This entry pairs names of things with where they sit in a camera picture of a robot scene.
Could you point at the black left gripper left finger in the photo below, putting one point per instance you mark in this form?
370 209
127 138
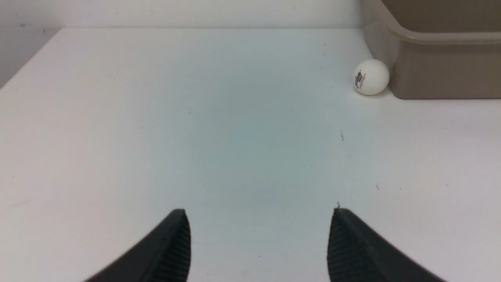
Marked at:
164 255

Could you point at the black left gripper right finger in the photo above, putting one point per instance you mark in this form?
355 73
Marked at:
357 253

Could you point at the white ping-pong ball with logo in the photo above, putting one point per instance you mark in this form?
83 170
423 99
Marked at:
371 77

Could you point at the beige plastic bin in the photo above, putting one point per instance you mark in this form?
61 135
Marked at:
437 49

